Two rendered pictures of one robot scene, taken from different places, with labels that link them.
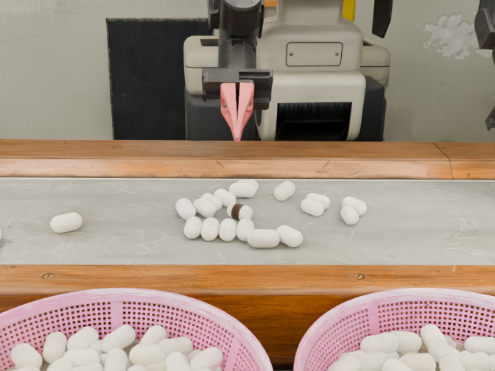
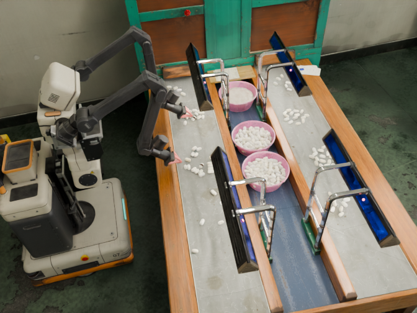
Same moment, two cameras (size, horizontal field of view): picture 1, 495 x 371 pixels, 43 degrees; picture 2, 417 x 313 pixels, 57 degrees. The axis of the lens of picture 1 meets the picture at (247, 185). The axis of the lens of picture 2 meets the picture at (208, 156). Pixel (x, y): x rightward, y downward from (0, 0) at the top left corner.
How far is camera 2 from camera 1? 2.17 m
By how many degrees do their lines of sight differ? 78
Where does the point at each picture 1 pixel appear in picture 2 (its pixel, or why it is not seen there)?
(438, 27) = not seen: outside the picture
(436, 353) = (241, 140)
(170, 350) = (249, 167)
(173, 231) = (210, 176)
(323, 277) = (230, 149)
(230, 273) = (232, 160)
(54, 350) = not seen: hidden behind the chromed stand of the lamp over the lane
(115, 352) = (253, 172)
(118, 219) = (206, 186)
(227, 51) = (164, 153)
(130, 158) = (175, 190)
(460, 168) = (169, 131)
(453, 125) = not seen: outside the picture
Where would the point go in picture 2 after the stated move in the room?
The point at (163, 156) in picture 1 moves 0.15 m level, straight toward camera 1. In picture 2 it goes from (173, 183) to (200, 177)
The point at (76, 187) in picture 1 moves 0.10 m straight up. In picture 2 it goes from (188, 200) to (186, 189)
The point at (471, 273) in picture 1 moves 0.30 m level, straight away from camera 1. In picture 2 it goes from (224, 132) to (178, 126)
